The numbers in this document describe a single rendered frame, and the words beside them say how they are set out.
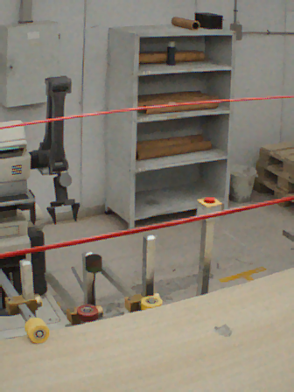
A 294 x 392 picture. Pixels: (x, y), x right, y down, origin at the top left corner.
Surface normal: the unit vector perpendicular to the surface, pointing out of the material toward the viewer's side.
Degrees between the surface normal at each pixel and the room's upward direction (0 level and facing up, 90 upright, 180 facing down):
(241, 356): 0
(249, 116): 90
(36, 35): 90
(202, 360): 0
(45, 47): 90
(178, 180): 90
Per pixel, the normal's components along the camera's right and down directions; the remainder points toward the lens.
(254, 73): 0.48, 0.34
